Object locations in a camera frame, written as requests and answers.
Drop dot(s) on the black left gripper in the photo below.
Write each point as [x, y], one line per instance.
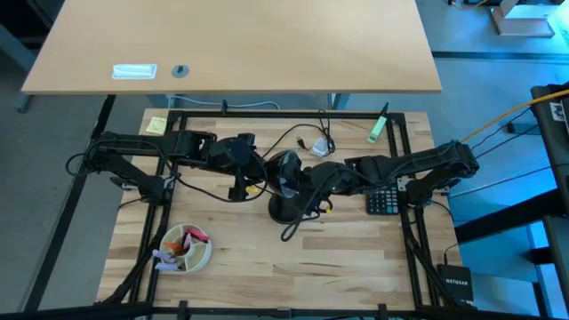
[233, 153]

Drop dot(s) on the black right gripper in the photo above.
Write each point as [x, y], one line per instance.
[333, 178]

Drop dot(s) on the black desk lamp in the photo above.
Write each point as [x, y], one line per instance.
[284, 211]

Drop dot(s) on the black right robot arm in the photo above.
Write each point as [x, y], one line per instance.
[422, 157]

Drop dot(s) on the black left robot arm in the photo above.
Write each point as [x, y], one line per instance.
[133, 140]

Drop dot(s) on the small clear plastic packet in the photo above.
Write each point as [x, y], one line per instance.
[319, 146]

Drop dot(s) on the black calculator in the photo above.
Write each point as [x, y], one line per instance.
[382, 202]

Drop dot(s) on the pink clip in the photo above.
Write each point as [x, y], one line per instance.
[197, 234]

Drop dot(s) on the green highlighter pen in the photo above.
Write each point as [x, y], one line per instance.
[375, 131]

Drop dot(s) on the yellow sticky note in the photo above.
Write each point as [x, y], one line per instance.
[156, 125]

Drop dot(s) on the orange clip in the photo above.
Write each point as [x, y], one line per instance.
[173, 245]

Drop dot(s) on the round beige divided bowl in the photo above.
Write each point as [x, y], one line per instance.
[195, 262]

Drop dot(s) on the grey desk grommet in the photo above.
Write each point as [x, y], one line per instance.
[180, 71]

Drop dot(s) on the large beige wooden desk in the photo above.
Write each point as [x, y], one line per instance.
[249, 44]

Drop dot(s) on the lilac clip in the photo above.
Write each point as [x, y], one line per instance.
[165, 266]
[162, 255]

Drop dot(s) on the black slanted rig bar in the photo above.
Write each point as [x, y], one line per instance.
[62, 222]

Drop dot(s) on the black foreground rig beam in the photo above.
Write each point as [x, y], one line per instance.
[66, 312]

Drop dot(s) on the beige box on floor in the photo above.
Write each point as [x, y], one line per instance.
[520, 20]

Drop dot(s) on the black aluminium table frame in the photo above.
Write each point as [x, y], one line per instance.
[284, 114]

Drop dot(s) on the black Netgear network switch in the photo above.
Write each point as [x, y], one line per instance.
[455, 282]

